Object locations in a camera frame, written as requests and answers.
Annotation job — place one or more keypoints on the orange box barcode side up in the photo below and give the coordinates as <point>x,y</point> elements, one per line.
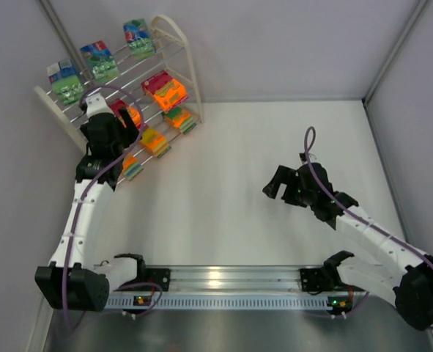
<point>154,142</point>

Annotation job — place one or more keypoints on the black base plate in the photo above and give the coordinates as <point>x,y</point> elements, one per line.
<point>316,280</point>
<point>159,276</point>

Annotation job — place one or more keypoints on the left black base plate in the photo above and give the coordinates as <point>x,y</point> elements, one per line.
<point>159,276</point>

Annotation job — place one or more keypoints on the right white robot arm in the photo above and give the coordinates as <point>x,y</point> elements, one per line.
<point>395,271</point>

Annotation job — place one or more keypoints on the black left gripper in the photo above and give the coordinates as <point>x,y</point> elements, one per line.
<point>110,122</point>

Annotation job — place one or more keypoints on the cream chrome wire shelf rack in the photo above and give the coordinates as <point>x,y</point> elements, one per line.
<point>172,54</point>

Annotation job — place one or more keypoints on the blue green Vileda sponge pack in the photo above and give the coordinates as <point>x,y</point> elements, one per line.
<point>65,81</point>

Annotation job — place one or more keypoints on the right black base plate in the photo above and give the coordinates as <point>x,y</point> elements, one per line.
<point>316,280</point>

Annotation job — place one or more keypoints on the orange pink Scrub Mommy box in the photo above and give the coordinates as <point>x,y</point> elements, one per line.
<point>165,90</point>

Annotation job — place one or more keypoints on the aluminium mounting rail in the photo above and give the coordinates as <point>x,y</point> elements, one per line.
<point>233,288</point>

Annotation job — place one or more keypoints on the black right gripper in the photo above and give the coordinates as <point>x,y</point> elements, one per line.
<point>287,185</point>

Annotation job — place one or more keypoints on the orange green Sponge Daddy box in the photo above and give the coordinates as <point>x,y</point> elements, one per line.
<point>131,167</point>

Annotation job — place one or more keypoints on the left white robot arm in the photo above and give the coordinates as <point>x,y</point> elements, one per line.
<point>70,280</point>

